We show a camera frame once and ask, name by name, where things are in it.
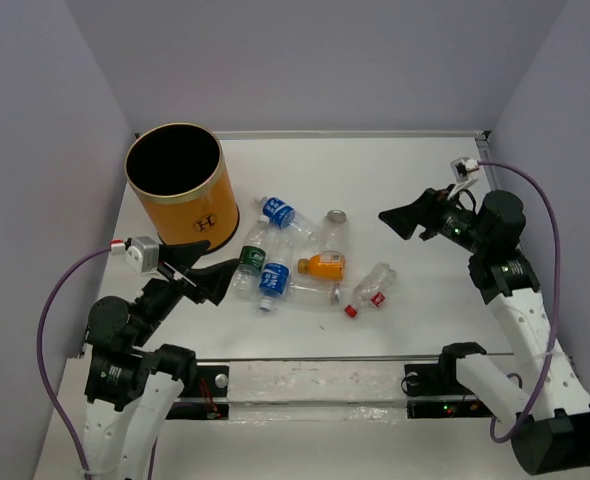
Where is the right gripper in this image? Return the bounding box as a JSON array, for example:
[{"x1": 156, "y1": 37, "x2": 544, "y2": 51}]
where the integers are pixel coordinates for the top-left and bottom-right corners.
[{"x1": 378, "y1": 184, "x2": 489, "y2": 255}]

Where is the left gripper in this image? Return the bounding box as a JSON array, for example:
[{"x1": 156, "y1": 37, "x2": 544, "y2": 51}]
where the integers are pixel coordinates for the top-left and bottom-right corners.
[{"x1": 132, "y1": 237, "x2": 241, "y2": 342}]

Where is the green label clear bottle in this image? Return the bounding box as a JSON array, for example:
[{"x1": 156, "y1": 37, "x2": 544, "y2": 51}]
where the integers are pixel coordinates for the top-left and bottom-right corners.
[{"x1": 233, "y1": 215, "x2": 269, "y2": 300}]

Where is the clear jar silver lid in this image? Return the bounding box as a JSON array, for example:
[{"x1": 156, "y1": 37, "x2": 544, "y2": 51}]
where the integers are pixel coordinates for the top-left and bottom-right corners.
[{"x1": 320, "y1": 209, "x2": 350, "y2": 254}]

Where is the red cap clear bottle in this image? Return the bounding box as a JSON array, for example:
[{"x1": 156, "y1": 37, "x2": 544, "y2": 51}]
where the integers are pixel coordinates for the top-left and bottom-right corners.
[{"x1": 344, "y1": 262, "x2": 397, "y2": 318}]

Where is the blue label bottle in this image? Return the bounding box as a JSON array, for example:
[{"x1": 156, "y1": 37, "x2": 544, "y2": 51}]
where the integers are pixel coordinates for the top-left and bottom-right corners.
[
  {"x1": 259, "y1": 231, "x2": 295, "y2": 312},
  {"x1": 254, "y1": 196, "x2": 319, "y2": 244}
]

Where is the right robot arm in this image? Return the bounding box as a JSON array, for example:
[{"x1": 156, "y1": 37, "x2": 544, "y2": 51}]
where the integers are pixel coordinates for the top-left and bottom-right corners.
[{"x1": 379, "y1": 188, "x2": 590, "y2": 475}]

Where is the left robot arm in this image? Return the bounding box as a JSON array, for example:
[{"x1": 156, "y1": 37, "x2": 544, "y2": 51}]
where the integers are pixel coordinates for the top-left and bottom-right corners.
[{"x1": 83, "y1": 236, "x2": 239, "y2": 479}]

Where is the orange cylindrical bin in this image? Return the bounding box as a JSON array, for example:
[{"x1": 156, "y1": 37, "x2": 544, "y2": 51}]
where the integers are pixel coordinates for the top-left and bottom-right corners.
[{"x1": 124, "y1": 123, "x2": 240, "y2": 253}]

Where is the orange juice bottle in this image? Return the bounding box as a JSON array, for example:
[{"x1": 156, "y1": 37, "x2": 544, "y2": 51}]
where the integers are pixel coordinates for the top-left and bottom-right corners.
[{"x1": 297, "y1": 251, "x2": 346, "y2": 282}]

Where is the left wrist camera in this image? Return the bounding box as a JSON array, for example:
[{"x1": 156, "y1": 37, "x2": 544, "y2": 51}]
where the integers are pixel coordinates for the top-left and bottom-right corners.
[{"x1": 125, "y1": 236, "x2": 160, "y2": 275}]

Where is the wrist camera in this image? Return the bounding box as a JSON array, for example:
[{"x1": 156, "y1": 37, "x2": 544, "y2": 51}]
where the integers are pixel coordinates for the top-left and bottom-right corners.
[
  {"x1": 450, "y1": 157, "x2": 479, "y2": 183},
  {"x1": 125, "y1": 236, "x2": 160, "y2": 275}
]

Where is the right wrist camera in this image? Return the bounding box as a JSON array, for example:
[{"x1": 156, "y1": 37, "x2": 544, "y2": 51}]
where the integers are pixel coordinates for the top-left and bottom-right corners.
[{"x1": 450, "y1": 157, "x2": 479, "y2": 183}]

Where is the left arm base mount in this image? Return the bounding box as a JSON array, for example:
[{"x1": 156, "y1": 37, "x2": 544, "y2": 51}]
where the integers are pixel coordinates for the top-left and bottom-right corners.
[{"x1": 166, "y1": 362, "x2": 230, "y2": 421}]

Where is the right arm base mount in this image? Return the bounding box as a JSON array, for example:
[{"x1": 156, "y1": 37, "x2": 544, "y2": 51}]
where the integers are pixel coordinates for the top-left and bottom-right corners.
[{"x1": 400, "y1": 363, "x2": 491, "y2": 420}]

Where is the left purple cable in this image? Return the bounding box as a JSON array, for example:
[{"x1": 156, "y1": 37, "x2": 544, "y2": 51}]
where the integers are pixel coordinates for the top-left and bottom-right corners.
[{"x1": 36, "y1": 240, "x2": 126, "y2": 474}]

